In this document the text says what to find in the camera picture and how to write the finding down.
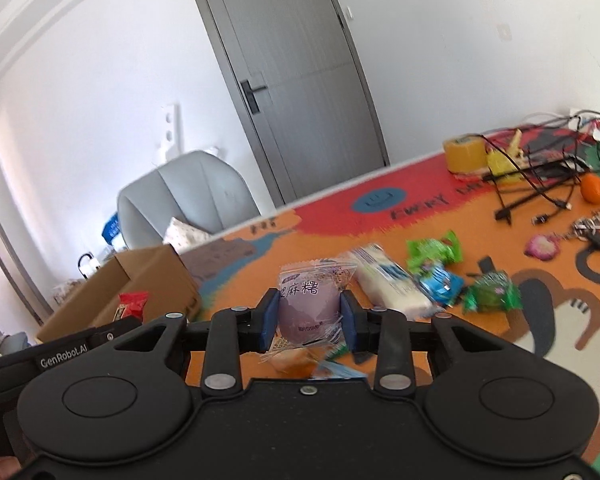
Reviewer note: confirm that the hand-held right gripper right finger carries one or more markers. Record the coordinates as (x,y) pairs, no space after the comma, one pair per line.
(350,328)

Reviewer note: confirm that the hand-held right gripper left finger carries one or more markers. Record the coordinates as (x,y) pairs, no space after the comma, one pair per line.
(269,321)

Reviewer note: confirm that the purple mochi snack packet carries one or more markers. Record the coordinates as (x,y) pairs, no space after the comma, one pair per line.
(305,305)

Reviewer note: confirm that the blue and orange snack packet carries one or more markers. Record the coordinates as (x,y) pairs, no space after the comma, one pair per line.
(337,371)

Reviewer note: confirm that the clear packet with orange bread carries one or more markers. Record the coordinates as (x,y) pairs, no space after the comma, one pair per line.
(294,361)

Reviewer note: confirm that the long white snack packet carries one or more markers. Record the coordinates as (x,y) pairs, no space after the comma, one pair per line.
(390,280)

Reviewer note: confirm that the green snack packet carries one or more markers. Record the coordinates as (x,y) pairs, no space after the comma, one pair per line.
(492,292)
(432,251)

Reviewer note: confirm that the brown cardboard box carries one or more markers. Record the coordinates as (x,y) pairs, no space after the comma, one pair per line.
(155,270)

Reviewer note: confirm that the red snack packet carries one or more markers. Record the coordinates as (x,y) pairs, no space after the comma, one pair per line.
(132,306)

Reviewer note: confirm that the white dotted pillow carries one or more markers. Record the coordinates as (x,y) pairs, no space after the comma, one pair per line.
(185,236)

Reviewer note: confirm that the blue plastic bag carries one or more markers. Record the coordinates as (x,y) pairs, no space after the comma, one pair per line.
(112,230)

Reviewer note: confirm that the small black clip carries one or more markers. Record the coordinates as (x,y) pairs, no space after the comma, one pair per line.
(486,265)

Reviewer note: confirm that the grey upholstered chair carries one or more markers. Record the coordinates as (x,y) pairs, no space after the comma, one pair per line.
(190,185)

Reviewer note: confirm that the yellow tape roll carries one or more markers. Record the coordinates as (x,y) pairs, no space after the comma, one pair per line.
(465,156)

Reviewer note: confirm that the yellow toy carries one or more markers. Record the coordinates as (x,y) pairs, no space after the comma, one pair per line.
(502,162)

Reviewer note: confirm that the bunch of keys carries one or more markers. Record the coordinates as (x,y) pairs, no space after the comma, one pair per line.
(592,230)

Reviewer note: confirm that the grey door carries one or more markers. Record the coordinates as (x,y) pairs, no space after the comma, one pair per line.
(290,50)

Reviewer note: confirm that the orange fruit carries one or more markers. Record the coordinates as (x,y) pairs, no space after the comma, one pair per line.
(593,189)

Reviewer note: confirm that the white power strip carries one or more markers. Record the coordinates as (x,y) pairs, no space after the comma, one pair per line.
(587,120)

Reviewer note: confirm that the small white wall switch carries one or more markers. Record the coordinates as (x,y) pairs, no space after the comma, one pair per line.
(349,12)

